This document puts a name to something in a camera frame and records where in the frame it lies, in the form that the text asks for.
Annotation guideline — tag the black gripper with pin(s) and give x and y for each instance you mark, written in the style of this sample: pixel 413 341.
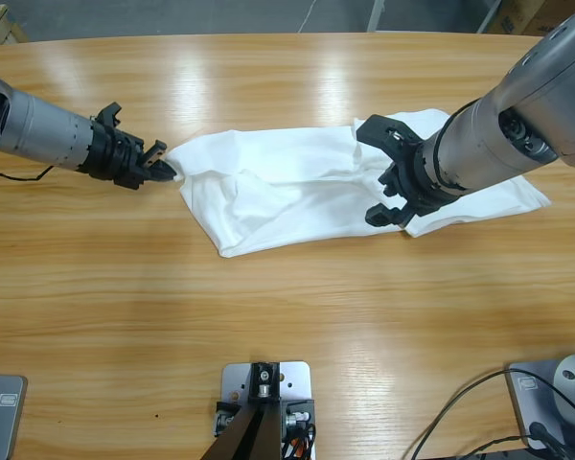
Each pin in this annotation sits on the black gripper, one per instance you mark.
pixel 115 158
pixel 421 182

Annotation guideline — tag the white T-shirt with UNITREE print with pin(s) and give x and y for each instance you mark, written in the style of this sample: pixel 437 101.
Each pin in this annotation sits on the white T-shirt with UNITREE print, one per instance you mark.
pixel 292 201

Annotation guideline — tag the wooden pallet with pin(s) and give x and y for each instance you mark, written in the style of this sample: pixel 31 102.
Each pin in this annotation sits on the wooden pallet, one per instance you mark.
pixel 2 24

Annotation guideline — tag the cardboard box with blue print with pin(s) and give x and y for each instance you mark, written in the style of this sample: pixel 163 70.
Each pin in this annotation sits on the cardboard box with blue print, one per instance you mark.
pixel 512 16

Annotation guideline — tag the black block with silver connector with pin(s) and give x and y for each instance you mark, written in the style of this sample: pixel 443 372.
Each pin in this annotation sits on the black block with silver connector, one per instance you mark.
pixel 302 409

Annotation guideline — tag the cardboard box with dark lettering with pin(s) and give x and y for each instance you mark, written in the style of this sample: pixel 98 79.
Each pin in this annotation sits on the cardboard box with dark lettering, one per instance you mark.
pixel 551 14

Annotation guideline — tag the black and silver clamp fitting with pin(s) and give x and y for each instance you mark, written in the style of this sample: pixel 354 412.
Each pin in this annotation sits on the black and silver clamp fitting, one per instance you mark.
pixel 223 421

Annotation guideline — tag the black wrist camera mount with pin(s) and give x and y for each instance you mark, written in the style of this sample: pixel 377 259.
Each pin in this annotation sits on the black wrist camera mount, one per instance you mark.
pixel 381 130
pixel 109 115

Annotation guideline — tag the white metal frame leg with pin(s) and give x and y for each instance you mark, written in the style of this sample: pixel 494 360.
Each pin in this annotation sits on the white metal frame leg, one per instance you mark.
pixel 376 14
pixel 489 16

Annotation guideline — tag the white camera mounting plate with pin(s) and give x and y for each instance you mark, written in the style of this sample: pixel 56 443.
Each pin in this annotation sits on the white camera mounting plate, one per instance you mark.
pixel 294 378

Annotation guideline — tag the black bracket with silver bolt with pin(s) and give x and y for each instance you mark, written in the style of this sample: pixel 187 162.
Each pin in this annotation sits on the black bracket with silver bolt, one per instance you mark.
pixel 263 383

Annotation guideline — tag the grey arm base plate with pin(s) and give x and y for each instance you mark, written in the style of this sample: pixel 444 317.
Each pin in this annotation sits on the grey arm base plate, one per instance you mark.
pixel 9 421
pixel 520 405

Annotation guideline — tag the dark camera post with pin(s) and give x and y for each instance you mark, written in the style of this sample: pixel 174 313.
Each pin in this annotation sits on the dark camera post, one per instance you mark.
pixel 249 441

